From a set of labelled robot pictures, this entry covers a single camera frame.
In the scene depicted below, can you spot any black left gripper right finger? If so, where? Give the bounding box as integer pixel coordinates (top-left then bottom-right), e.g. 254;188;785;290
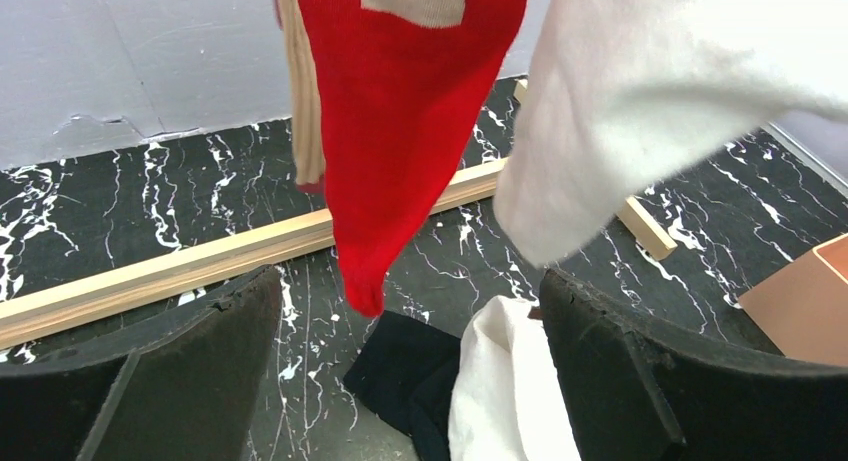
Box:
539;269;847;460

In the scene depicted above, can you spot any black sock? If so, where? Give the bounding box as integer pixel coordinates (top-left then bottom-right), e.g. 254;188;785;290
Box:
343;310;460;461

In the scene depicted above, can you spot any maroon beige purple striped sock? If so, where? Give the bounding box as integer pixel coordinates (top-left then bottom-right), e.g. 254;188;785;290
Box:
275;0;325;194

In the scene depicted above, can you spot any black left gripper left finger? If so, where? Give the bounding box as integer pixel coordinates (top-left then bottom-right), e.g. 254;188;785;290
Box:
1;266;282;460

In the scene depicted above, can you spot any white sock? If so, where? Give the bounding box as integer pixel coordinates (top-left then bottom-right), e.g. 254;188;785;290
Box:
494;0;847;266
448;296;580;461

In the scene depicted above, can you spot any peach desk organizer tray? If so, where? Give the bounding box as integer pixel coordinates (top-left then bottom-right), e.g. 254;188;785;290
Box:
739;234;847;367

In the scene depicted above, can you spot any wooden hanger stand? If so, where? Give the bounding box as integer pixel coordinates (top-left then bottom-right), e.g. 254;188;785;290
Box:
0;77;680;351

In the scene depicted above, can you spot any red sock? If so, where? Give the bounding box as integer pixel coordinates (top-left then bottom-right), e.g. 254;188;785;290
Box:
297;0;527;317

